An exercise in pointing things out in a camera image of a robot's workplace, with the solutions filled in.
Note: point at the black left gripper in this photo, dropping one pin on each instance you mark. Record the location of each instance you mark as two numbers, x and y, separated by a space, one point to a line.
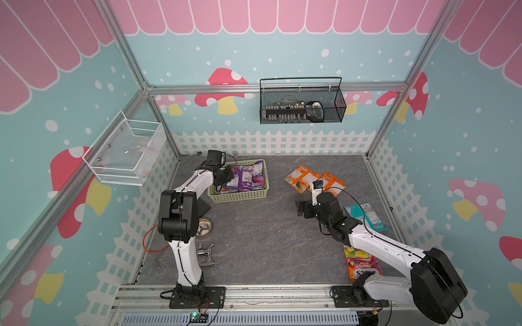
229 175

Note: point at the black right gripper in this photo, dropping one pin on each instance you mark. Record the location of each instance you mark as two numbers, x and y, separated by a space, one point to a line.
306 213

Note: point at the purple candy bag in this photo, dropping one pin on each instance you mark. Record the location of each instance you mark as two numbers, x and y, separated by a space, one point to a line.
253 177
238 183

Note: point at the orange pink fruit candy bag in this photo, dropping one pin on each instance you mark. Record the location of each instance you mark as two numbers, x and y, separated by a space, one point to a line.
359 262

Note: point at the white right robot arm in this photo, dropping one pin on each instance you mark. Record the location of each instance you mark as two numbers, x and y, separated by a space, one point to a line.
429 280

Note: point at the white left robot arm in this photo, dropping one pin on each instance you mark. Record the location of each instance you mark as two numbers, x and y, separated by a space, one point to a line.
179 217

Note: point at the light green plastic basket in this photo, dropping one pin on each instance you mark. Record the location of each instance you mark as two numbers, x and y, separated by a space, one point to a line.
218 196

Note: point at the orange candy bag near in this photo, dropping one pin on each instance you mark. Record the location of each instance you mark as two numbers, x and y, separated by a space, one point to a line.
332 184

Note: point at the black electronics box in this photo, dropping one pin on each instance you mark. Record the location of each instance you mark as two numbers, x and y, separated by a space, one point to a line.
203 208

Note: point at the orange candy bag far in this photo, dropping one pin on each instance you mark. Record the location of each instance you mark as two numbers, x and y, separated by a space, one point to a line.
301 179

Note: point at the brown tape roll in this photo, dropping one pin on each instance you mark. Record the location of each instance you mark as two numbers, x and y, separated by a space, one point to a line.
205 229

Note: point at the metal clamp tool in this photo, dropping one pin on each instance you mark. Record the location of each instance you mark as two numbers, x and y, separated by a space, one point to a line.
204 253

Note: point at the green lit circuit board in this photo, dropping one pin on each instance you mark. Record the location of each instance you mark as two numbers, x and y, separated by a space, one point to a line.
198 317

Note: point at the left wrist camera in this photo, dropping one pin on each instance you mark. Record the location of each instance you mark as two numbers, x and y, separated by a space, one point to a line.
215 158

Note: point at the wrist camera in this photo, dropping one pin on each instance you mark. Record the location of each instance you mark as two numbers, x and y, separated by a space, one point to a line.
215 158
316 189

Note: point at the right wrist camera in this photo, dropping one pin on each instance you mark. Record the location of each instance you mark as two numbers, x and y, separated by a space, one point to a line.
316 189

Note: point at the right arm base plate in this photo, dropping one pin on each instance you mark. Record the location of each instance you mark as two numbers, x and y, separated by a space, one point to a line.
348 296

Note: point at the white wire wall basket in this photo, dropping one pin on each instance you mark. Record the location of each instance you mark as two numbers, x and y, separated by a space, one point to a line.
126 152

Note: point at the black wire wall basket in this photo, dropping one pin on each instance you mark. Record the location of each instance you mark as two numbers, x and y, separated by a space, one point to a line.
301 100

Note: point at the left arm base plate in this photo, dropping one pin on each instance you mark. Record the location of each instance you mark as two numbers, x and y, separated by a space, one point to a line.
190 297

